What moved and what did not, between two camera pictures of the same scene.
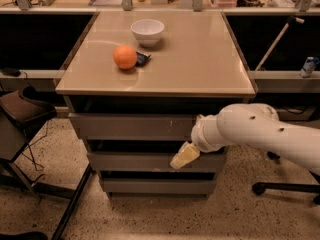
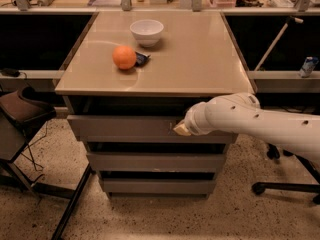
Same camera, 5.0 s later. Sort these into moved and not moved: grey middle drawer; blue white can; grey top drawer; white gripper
Moved: white gripper
Not moved: grey top drawer; grey middle drawer; blue white can
